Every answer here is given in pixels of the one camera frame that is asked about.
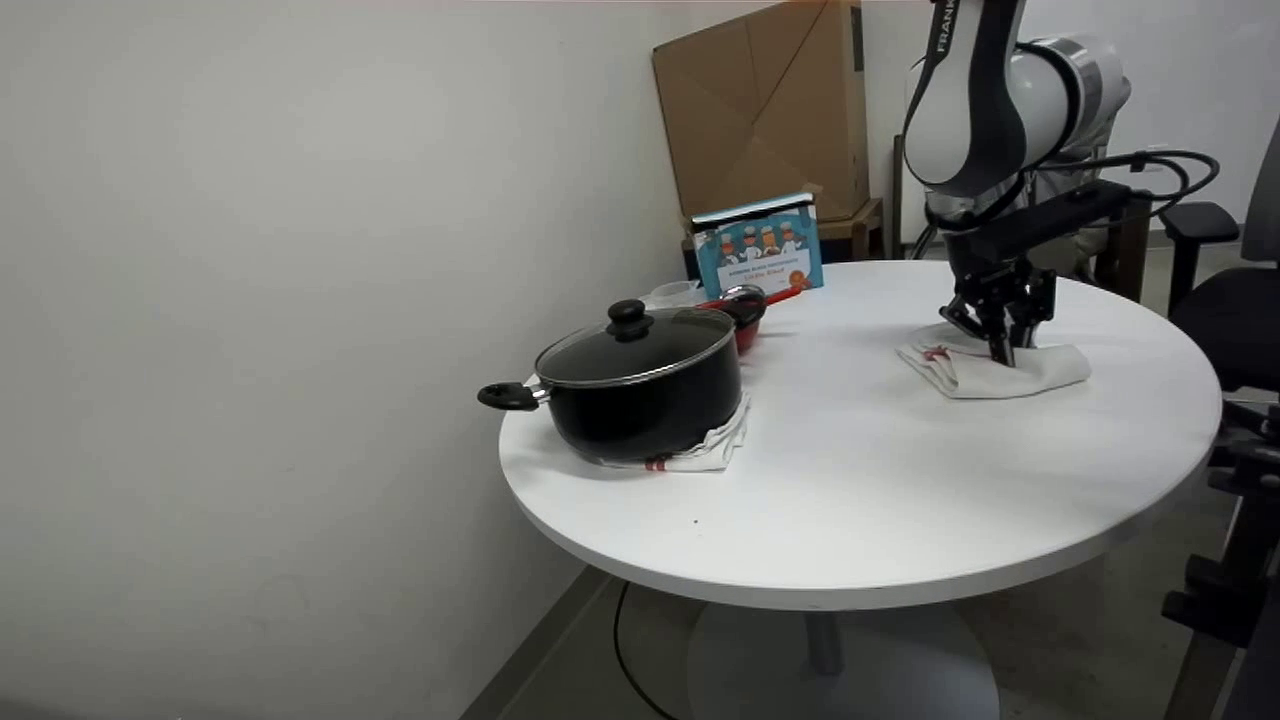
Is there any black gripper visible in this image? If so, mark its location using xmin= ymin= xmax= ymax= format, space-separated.
xmin=942 ymin=236 xmax=1062 ymax=368

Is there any white towel with red stripes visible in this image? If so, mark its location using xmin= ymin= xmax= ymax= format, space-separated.
xmin=891 ymin=324 xmax=1096 ymax=403

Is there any brown wooden furniture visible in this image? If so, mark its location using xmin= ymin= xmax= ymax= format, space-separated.
xmin=818 ymin=192 xmax=1159 ymax=308

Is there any black office chair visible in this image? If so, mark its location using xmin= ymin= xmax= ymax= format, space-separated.
xmin=1155 ymin=117 xmax=1280 ymax=403

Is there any blue printed cardboard box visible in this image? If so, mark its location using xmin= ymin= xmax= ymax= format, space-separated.
xmin=690 ymin=192 xmax=828 ymax=306

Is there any red mug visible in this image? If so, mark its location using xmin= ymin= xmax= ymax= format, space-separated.
xmin=703 ymin=286 xmax=773 ymax=359

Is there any white cloth under pot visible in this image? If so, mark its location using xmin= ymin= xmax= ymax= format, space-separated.
xmin=636 ymin=398 xmax=757 ymax=478

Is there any large brown cardboard sheet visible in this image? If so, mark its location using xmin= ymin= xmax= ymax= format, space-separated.
xmin=648 ymin=0 xmax=876 ymax=230

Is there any glass pot lid black knob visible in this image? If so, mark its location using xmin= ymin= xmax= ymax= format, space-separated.
xmin=533 ymin=296 xmax=739 ymax=391

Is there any black cooking pot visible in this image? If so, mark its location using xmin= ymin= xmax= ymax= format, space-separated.
xmin=476 ymin=315 xmax=745 ymax=468

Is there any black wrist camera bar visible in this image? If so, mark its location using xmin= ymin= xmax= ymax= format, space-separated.
xmin=942 ymin=176 xmax=1155 ymax=272

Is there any black camera cable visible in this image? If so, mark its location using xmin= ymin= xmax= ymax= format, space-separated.
xmin=1035 ymin=144 xmax=1226 ymax=221

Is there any white table pedestal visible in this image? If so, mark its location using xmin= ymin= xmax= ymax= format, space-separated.
xmin=685 ymin=605 xmax=1006 ymax=720

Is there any black floor cable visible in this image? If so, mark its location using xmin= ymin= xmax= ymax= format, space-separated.
xmin=608 ymin=578 xmax=685 ymax=720

